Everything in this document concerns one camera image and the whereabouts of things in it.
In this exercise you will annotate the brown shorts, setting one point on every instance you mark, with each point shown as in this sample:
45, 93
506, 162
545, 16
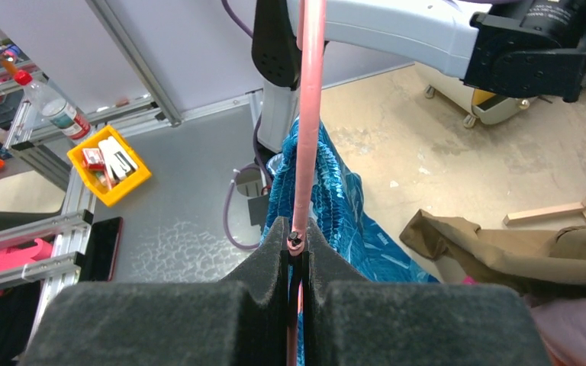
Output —
541, 263

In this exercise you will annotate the pink plastic tool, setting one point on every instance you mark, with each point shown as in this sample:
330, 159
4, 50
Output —
13, 257

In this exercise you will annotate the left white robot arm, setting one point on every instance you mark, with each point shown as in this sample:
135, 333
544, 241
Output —
517, 49

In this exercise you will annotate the aluminium frame rail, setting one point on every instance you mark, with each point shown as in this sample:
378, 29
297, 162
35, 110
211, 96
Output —
192, 58

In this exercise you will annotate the pink wire hanger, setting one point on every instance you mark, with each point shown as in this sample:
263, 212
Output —
307, 116

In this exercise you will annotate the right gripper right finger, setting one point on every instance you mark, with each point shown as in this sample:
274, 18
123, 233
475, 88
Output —
350, 320

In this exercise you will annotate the pink shorts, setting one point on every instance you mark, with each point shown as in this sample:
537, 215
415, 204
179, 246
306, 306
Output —
562, 326

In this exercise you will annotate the blue patterned shorts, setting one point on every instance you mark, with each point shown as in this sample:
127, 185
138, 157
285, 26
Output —
337, 206

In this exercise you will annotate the clear plastic bottle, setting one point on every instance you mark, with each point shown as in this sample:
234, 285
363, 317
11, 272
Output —
53, 107

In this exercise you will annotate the black smartphone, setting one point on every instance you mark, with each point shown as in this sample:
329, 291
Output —
101, 251

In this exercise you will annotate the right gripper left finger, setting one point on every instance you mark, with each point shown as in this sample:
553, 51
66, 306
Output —
239, 320

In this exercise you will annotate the yellow parts bin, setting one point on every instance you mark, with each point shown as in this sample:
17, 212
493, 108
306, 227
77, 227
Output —
108, 166

